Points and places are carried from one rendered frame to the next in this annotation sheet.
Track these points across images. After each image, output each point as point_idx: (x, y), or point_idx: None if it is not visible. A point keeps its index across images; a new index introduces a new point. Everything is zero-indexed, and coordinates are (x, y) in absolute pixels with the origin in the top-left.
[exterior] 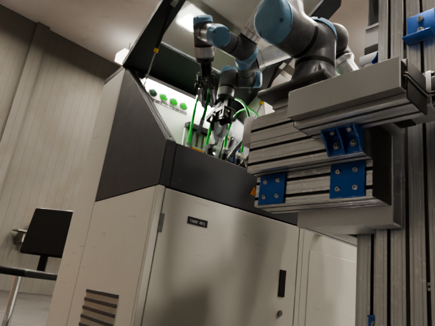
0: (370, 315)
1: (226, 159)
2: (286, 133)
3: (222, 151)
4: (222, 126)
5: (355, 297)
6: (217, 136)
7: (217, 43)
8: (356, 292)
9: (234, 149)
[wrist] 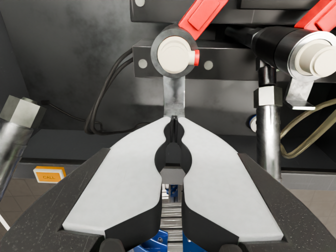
0: (174, 192)
1: (258, 79)
2: None
3: (280, 54)
4: (208, 245)
5: (180, 190)
6: (182, 139)
7: None
8: (180, 192)
9: (256, 157)
